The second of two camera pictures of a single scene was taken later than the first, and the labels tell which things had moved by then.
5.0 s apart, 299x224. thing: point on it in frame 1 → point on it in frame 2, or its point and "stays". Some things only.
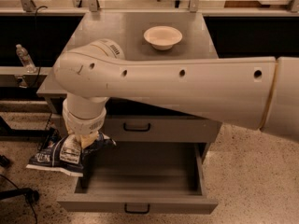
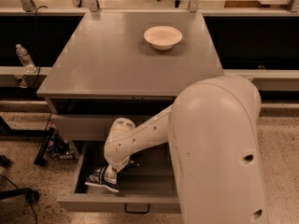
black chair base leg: [30, 194] stays
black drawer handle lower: [137, 211] stays
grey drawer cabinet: [140, 35] stays
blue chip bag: [64, 154] → [105, 176]
